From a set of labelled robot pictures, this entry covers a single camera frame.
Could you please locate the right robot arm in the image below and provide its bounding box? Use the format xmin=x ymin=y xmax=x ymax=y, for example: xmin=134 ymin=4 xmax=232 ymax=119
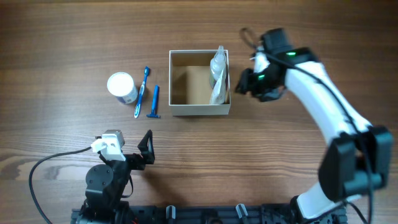
xmin=235 ymin=28 xmax=394 ymax=223

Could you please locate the left black camera cable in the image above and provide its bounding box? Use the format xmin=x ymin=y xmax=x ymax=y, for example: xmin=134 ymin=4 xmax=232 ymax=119
xmin=29 ymin=146 xmax=93 ymax=224

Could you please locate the blue disposable razor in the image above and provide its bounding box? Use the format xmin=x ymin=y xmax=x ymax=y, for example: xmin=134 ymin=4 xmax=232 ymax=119
xmin=146 ymin=85 xmax=160 ymax=118

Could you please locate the clear bottle blue liquid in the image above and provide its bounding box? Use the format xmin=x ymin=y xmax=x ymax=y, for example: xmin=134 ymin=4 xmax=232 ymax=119
xmin=209 ymin=45 xmax=226 ymax=88

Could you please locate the cardboard box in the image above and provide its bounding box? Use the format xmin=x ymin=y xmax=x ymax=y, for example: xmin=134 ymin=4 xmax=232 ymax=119
xmin=169 ymin=50 xmax=232 ymax=116

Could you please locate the white floral tube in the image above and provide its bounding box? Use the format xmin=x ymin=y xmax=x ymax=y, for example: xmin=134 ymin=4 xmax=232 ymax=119
xmin=209 ymin=68 xmax=226 ymax=105

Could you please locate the white round container blue label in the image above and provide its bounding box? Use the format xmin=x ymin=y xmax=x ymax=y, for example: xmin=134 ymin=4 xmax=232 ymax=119
xmin=107 ymin=72 xmax=138 ymax=104

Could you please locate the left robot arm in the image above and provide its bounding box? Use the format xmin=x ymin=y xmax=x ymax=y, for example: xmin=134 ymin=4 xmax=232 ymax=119
xmin=71 ymin=129 xmax=155 ymax=224

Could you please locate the right black camera cable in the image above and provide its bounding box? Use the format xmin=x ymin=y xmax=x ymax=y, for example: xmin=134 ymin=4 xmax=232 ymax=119
xmin=238 ymin=27 xmax=374 ymax=224

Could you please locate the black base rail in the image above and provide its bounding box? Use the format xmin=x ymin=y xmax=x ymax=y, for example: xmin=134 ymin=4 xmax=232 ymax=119
xmin=70 ymin=204 xmax=348 ymax=224

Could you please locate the black camera cable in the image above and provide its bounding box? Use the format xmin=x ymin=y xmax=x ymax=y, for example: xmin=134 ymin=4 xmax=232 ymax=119
xmin=29 ymin=146 xmax=93 ymax=224
xmin=238 ymin=27 xmax=374 ymax=224

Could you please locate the blue white toothbrush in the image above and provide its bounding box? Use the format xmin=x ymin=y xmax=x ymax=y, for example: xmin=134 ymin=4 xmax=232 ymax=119
xmin=134 ymin=67 xmax=150 ymax=118

